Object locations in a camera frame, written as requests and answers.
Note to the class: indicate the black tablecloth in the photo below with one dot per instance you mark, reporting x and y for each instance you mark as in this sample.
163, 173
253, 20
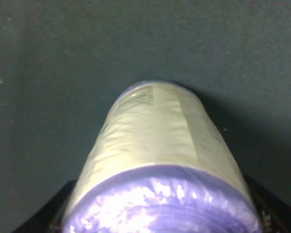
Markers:
64, 62

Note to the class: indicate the purple trash bag roll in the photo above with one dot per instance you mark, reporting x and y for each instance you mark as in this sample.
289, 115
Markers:
160, 165

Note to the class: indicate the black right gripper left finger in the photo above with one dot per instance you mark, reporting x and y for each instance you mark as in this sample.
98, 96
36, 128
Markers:
49, 218

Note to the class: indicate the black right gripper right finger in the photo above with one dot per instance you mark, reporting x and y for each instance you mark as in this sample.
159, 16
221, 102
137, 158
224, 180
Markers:
274, 214

